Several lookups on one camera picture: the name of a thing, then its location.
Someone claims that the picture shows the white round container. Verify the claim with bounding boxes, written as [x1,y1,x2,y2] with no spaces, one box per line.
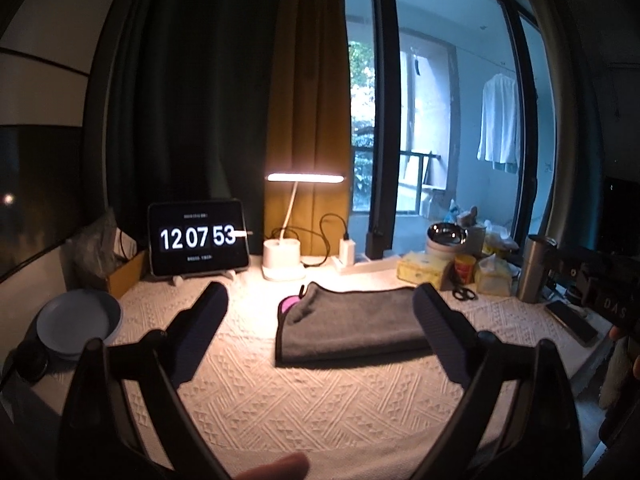
[426,240,468,262]

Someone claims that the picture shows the white textured tablecloth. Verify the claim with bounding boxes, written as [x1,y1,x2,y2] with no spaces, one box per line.
[30,255,608,480]

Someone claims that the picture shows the black sliding door frame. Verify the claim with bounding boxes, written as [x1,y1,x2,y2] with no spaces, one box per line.
[364,0,543,261]

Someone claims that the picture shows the orange small jar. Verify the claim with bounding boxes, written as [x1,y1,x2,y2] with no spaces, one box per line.
[454,253,477,287]

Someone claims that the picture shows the smartphone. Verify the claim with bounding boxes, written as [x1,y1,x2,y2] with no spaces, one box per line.
[544,300,599,347]

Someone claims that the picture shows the tablet with clock display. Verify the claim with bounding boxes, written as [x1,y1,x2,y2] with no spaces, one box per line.
[147,198,252,278]

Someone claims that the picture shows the white power strip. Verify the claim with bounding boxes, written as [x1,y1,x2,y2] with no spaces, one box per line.
[332,256,403,277]

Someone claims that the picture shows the grey towel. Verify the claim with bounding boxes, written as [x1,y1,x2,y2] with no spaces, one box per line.
[274,281,437,366]

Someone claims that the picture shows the white hanging shirt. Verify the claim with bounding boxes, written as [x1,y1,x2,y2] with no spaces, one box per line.
[476,72,522,174]

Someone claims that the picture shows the yellow tissue box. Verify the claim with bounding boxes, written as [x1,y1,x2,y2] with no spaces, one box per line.
[397,252,455,291]

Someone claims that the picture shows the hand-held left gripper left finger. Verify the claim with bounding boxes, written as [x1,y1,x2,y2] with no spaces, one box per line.
[59,281,236,480]

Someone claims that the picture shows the white tablet stand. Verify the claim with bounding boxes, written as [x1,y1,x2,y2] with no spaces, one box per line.
[167,266,237,287]

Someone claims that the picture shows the person's right hand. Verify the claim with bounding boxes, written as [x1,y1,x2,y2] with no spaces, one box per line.
[608,326,640,378]

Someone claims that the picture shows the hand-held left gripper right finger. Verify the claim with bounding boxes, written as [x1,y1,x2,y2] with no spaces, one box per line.
[405,283,583,480]

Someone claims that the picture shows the yellow curtain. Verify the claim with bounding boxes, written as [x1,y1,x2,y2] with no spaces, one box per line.
[263,0,352,257]

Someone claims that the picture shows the person's left hand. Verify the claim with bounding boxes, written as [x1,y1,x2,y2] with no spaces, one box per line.
[235,452,309,480]

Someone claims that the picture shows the white desk lamp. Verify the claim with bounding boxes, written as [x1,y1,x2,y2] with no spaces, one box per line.
[262,172,347,282]

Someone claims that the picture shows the blue plate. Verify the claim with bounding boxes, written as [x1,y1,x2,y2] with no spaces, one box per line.
[35,289,124,362]

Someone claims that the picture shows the yellow plastic bag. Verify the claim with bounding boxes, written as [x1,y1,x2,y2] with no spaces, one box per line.
[482,219,521,257]

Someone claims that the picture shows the steel tumbler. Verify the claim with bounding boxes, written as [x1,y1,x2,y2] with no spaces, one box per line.
[516,234,557,304]

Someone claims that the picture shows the cardboard box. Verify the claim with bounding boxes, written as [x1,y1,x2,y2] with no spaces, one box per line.
[107,249,152,301]

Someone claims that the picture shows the steel bowl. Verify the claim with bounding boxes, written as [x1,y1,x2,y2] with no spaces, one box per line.
[427,222,471,247]

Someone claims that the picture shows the yellow tissue pack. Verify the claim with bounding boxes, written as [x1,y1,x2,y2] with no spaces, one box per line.
[474,254,514,297]

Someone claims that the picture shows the black scissors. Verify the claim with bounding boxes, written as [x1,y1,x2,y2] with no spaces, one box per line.
[451,260,479,302]

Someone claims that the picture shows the black cable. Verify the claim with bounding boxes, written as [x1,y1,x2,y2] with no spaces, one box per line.
[271,212,351,267]

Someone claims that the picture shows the dark green curtain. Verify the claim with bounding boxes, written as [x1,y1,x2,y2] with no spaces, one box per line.
[85,0,286,261]

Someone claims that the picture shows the dark screen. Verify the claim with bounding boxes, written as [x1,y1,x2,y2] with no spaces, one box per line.
[0,124,85,283]

